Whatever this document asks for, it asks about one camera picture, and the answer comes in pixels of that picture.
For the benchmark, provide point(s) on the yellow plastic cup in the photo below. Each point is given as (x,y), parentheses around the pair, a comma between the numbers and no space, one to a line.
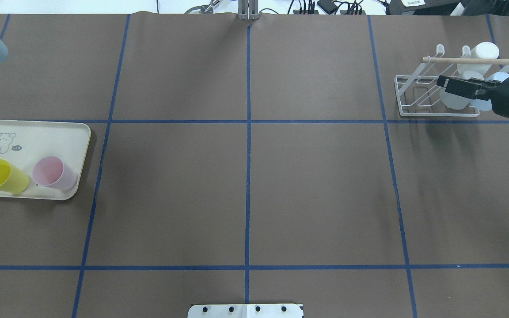
(12,179)

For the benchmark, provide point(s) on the white plastic cup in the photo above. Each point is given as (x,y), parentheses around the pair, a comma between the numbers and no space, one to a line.
(482,51)

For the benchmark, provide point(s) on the pink plastic cup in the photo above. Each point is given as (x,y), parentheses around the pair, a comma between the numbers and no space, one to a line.
(53,173)

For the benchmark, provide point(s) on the metal reacher grabber stick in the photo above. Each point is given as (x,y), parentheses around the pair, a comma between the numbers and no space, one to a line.
(204,8)

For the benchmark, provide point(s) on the beige plastic tray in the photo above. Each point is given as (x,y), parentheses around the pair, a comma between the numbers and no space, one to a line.
(24,143)

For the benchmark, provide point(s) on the white wire cup rack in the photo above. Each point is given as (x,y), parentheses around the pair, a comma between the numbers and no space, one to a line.
(417,95)

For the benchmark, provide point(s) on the aluminium frame post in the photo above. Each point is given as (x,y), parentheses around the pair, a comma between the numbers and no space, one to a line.
(248,10)

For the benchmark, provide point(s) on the white pedestal base plate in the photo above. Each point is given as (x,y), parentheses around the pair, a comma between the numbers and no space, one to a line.
(262,310)

